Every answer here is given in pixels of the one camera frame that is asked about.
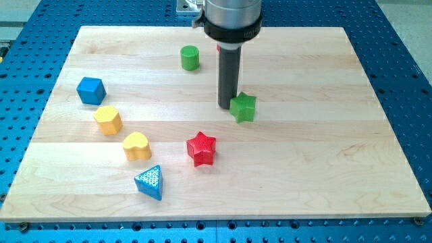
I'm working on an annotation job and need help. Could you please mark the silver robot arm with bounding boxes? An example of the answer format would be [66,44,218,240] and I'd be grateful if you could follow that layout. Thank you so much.
[192,0,263,50]

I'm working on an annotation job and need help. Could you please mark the light wooden board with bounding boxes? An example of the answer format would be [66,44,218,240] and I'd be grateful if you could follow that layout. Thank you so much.
[1,26,431,222]

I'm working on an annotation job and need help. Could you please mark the red star block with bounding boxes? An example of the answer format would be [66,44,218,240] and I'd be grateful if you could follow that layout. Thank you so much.
[186,132,216,167]

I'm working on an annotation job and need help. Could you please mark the silver metal bracket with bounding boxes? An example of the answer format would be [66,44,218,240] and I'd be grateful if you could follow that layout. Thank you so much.
[175,0,205,16]

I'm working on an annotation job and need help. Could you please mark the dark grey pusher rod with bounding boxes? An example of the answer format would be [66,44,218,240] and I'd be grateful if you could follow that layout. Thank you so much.
[218,47,241,109]

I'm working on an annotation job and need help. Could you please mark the blue triangle block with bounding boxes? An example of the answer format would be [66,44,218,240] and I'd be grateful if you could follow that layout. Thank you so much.
[134,165,163,200]

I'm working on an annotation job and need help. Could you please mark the yellow heart block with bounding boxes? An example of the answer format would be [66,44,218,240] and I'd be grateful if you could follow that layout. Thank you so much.
[122,132,152,161]

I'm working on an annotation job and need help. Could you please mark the blue cube block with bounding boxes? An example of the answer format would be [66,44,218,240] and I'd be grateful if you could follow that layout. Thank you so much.
[76,77,107,105]

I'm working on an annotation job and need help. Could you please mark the yellow hexagon block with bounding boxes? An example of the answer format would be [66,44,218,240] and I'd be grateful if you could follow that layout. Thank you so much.
[93,105,123,136]

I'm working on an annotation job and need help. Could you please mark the green star block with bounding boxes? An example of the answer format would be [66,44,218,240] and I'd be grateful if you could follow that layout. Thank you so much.
[229,92,257,124]

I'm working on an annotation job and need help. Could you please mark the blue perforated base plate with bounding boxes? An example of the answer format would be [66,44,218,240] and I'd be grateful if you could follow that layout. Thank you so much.
[1,0,431,242]

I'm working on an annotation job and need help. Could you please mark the green cylinder block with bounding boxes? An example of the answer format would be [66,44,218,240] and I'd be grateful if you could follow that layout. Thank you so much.
[180,45,200,71]

